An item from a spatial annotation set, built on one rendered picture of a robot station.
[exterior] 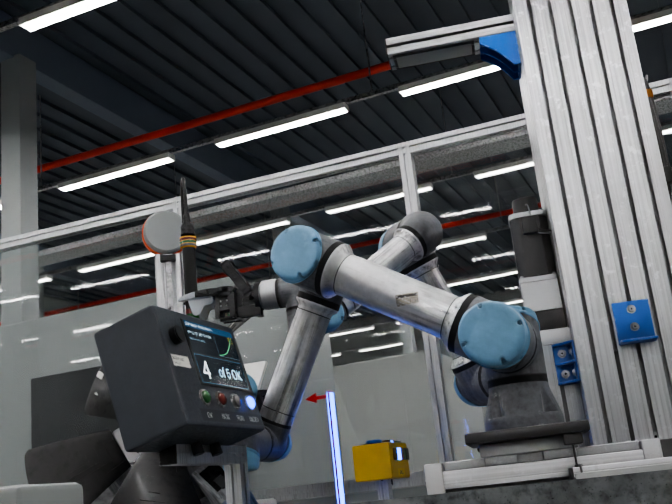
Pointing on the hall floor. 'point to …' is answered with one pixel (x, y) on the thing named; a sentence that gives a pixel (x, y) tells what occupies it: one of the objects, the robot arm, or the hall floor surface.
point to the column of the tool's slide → (165, 283)
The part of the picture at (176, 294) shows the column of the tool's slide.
